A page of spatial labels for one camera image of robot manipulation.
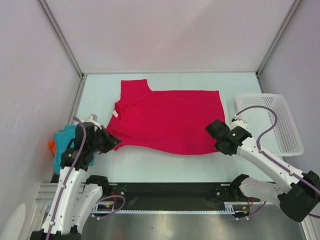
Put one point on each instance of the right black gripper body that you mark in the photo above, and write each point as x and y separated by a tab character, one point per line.
220	149

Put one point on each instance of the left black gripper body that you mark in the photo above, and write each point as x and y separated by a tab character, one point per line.
102	141

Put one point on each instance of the red t shirt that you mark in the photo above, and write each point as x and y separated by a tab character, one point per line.
171	121

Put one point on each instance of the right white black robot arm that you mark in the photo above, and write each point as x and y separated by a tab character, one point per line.
296	193

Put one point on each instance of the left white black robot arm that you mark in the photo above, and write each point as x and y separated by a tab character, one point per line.
74	199

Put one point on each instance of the teal folded t shirt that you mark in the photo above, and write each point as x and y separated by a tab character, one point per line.
67	142

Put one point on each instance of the orange folded t shirt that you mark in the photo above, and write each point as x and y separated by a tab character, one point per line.
52	146

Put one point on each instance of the white plastic basket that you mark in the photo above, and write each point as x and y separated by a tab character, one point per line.
284	139

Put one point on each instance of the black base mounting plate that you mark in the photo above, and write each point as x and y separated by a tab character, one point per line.
208	191

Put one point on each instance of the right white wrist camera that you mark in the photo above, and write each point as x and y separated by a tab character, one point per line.
238	122

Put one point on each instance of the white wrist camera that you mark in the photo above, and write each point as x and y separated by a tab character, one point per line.
92	119
238	122

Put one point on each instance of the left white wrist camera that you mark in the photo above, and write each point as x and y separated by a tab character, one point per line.
92	119

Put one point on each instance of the white slotted cable duct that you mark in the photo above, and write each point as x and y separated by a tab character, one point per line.
173	206

